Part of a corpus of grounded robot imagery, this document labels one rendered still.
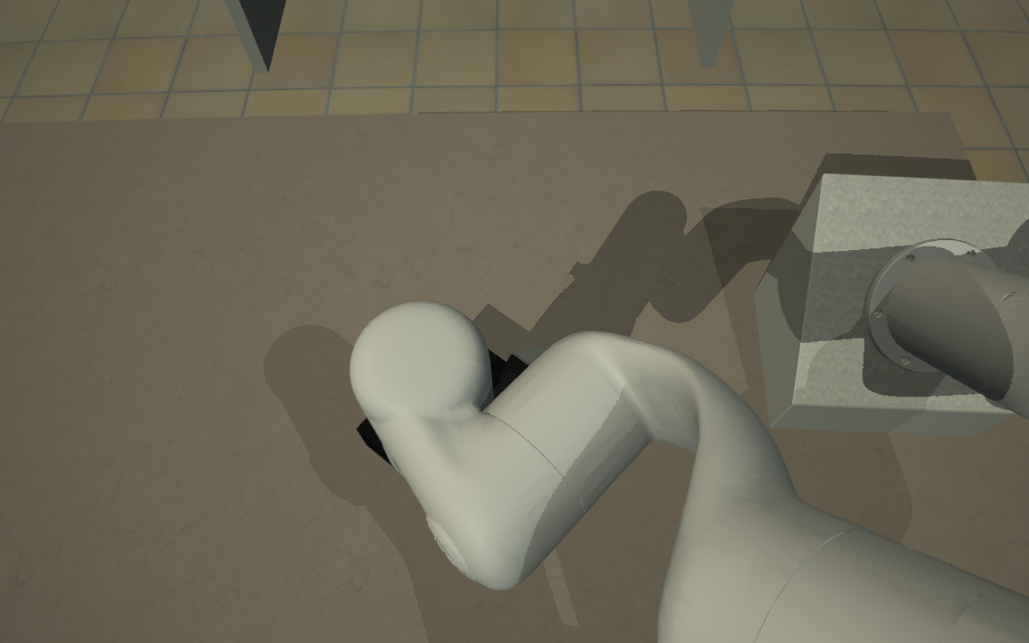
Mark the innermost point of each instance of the black lighting desk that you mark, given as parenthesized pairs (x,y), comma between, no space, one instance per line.
(371,438)

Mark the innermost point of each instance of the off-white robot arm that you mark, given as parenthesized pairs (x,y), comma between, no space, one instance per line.
(504,474)

